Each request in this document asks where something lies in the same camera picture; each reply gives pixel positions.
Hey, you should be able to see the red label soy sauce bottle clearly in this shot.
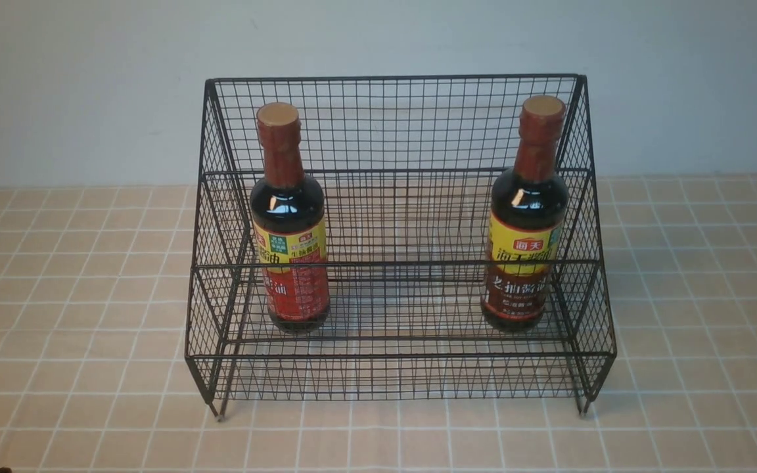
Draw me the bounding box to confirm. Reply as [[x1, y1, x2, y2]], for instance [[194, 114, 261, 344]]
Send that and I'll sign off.
[[250, 102, 331, 333]]

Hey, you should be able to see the brown label soy sauce bottle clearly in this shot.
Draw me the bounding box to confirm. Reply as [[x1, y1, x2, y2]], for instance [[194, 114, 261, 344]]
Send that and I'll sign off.
[[481, 95, 570, 333]]

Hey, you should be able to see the black wire mesh rack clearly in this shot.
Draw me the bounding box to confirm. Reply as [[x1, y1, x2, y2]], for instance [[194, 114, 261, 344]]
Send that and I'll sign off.
[[185, 73, 618, 421]]

